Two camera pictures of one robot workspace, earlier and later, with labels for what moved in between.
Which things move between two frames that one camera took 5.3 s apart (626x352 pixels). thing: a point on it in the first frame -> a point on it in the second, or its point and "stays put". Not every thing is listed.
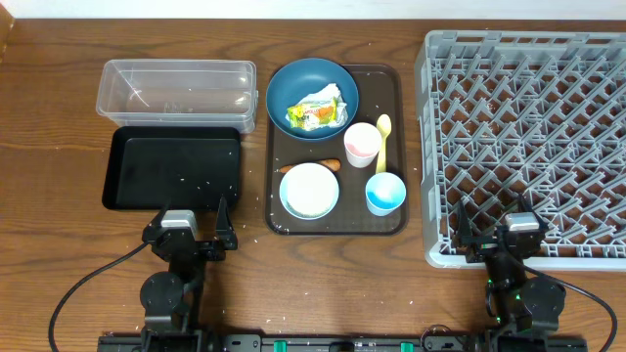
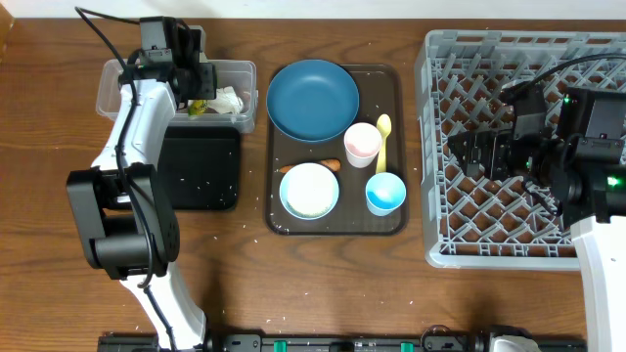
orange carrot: [332, 164] stays put
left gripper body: [212, 255] -> [200, 84]
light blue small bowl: [308, 191] stays put
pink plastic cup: [362, 143] stays put
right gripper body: [483, 248] -> [509, 157]
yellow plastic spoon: [383, 127] stays put
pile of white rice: [310, 189] stays put
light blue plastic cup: [384, 192] stays put
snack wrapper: [327, 108] -> [225, 101]
